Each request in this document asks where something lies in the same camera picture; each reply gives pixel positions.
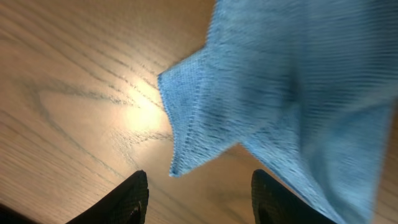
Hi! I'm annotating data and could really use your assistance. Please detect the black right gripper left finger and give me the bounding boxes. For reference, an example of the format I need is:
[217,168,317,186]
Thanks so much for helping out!
[68,170,149,224]

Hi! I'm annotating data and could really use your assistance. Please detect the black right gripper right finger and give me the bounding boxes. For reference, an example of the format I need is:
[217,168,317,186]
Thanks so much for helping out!
[251,169,335,224]

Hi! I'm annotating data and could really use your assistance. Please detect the blue microfiber cloth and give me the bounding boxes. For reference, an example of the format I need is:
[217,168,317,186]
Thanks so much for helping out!
[158,0,397,223]

